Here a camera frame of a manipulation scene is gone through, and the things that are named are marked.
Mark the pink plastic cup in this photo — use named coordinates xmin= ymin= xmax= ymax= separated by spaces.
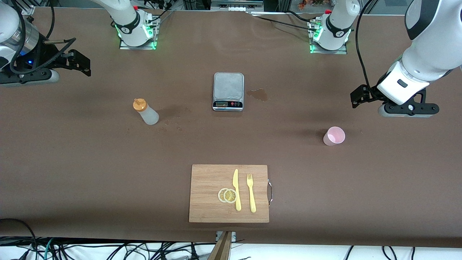
xmin=323 ymin=126 xmax=346 ymax=146

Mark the translucent sauce bottle orange cap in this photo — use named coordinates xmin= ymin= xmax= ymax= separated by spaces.
xmin=133 ymin=98 xmax=160 ymax=125

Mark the silver digital kitchen scale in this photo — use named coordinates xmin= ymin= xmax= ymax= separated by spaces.
xmin=212 ymin=72 xmax=245 ymax=112

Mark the yellow plastic fork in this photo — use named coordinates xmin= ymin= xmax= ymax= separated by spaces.
xmin=247 ymin=173 xmax=257 ymax=213

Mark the white power strip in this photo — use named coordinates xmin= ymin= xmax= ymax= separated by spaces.
xmin=210 ymin=0 xmax=264 ymax=12

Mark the yellow plastic knife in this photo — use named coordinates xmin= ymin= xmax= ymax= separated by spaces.
xmin=232 ymin=169 xmax=241 ymax=211

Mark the wooden cutting board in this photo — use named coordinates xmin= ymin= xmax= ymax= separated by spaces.
xmin=189 ymin=164 xmax=273 ymax=223

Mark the wooden beam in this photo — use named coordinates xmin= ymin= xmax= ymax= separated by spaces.
xmin=208 ymin=231 xmax=233 ymax=260

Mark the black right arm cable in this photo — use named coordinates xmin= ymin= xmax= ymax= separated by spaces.
xmin=9 ymin=0 xmax=77 ymax=74

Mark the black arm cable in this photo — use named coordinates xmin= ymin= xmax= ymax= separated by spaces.
xmin=355 ymin=0 xmax=378 ymax=89
xmin=9 ymin=0 xmax=77 ymax=74

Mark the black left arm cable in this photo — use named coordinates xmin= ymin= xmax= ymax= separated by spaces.
xmin=355 ymin=0 xmax=378 ymax=89

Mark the green cable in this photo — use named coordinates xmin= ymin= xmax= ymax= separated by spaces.
xmin=43 ymin=238 xmax=55 ymax=260

